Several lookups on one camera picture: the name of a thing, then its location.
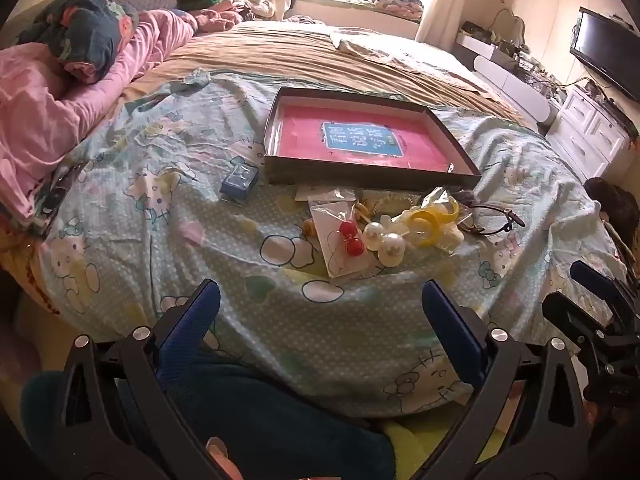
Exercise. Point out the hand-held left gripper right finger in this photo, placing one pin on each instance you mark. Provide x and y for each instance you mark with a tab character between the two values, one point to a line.
450	325

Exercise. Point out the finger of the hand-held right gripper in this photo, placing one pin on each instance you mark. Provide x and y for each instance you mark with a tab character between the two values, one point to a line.
592	276
570	312

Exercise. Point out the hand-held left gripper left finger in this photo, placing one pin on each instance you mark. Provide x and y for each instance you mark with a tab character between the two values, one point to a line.
195	320

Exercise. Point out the white pearl bead ornament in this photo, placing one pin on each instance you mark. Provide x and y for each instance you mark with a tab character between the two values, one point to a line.
390	247

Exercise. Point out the red bead earrings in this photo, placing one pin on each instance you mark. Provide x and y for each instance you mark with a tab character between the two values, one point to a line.
350	237

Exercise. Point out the small blue box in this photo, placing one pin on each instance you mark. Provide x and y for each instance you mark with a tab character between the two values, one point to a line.
239	181

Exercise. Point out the shallow dark cardboard box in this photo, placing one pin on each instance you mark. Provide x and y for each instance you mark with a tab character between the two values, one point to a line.
370	170

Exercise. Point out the dark brown furry thing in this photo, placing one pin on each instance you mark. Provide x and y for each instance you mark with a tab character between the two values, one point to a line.
612	210

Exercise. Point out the cream hair clip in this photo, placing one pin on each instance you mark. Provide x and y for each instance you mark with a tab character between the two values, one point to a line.
450	237

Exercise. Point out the person's teal trouser leg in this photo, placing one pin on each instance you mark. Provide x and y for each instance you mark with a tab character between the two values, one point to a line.
260	420

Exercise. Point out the white dresser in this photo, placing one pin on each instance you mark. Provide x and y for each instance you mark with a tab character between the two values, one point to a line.
587	130

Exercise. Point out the white earring card packet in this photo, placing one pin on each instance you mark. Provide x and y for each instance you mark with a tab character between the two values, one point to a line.
320	193

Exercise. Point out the dark flat object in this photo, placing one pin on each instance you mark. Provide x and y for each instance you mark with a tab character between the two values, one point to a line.
62	195

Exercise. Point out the long white cabinet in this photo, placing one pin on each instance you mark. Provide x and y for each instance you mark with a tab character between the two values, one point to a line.
515	87

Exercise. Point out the pink book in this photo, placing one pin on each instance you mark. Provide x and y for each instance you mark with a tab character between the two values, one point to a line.
360	135

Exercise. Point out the black television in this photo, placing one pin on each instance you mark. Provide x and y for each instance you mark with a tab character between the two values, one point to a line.
607	52

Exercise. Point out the pink quilt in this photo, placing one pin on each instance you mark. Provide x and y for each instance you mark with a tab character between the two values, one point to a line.
55	110

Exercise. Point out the white framed mirror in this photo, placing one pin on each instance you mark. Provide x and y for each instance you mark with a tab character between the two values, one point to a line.
507	25

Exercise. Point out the light floral cloth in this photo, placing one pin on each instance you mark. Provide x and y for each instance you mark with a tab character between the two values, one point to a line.
390	50

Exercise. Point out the tan bedsheet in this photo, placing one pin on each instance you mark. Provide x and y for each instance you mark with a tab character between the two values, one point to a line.
280	50

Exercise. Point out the pink fuzzy garment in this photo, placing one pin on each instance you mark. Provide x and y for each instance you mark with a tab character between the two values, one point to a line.
217	19

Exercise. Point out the blue floral pillow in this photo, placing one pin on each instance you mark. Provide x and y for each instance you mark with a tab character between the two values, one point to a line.
85	30

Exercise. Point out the clothes on window sill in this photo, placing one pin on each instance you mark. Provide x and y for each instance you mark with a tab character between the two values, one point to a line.
360	2

